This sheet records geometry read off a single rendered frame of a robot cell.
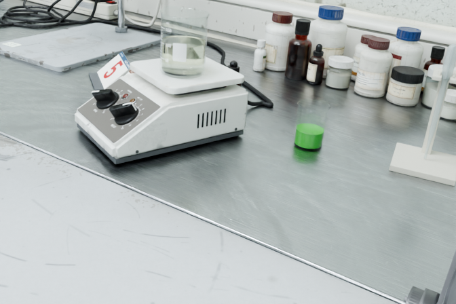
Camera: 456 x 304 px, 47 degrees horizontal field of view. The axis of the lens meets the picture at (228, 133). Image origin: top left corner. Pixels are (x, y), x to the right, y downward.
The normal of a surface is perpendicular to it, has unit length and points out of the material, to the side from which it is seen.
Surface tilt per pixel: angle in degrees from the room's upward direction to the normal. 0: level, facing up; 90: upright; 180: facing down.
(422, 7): 90
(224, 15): 90
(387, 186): 0
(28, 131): 0
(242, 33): 90
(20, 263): 0
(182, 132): 90
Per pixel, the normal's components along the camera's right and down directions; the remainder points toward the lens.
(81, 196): 0.07, -0.91
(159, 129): 0.59, 0.37
